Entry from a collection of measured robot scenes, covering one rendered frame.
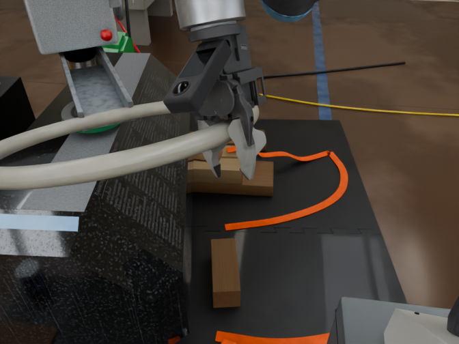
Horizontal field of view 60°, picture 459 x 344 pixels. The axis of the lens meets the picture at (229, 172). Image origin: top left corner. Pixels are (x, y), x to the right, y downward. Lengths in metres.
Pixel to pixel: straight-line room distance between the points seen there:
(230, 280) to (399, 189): 1.28
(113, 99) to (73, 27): 0.27
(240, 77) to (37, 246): 0.80
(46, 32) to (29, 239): 0.56
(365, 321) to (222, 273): 1.02
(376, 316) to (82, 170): 0.66
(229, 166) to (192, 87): 1.80
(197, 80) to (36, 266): 0.85
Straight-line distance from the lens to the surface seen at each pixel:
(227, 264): 1.85
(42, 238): 1.17
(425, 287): 2.15
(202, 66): 0.51
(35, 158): 1.37
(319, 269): 2.03
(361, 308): 0.92
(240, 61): 0.58
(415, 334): 0.71
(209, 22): 0.53
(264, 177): 2.35
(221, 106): 0.55
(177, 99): 0.49
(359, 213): 2.36
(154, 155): 0.50
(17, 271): 1.27
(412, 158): 2.92
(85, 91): 1.13
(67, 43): 1.25
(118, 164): 0.50
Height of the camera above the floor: 1.59
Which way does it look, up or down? 39 degrees down
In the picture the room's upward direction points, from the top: straight up
